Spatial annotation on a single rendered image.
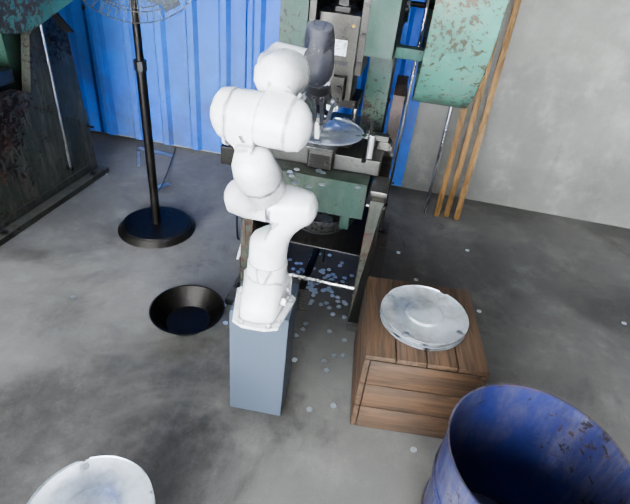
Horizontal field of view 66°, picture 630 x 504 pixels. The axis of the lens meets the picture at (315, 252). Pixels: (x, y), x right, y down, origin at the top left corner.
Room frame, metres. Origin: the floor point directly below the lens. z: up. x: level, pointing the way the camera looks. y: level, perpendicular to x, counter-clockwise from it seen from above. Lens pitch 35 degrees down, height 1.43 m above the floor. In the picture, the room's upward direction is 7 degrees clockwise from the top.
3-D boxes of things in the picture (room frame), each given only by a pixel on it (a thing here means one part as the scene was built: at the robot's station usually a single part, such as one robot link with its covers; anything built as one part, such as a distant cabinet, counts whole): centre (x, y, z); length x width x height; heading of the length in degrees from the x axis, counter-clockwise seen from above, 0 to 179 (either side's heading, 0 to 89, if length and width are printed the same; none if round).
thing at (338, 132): (1.73, 0.02, 0.78); 0.29 x 0.29 x 0.01
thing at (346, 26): (1.82, 0.00, 1.04); 0.17 x 0.15 x 0.30; 172
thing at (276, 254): (1.14, 0.10, 0.71); 0.18 x 0.11 x 0.25; 83
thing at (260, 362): (1.14, 0.13, 0.23); 0.18 x 0.18 x 0.45; 85
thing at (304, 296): (1.72, 0.02, 0.14); 0.59 x 0.10 x 0.05; 172
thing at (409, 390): (1.24, -0.39, 0.18); 0.40 x 0.38 x 0.35; 178
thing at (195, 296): (1.46, 0.49, 0.04); 0.30 x 0.30 x 0.07
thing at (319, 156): (1.68, 0.02, 0.72); 0.25 x 0.14 x 0.14; 172
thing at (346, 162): (1.86, 0.00, 0.68); 0.45 x 0.30 x 0.06; 82
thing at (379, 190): (1.96, -0.29, 0.45); 0.92 x 0.12 x 0.90; 172
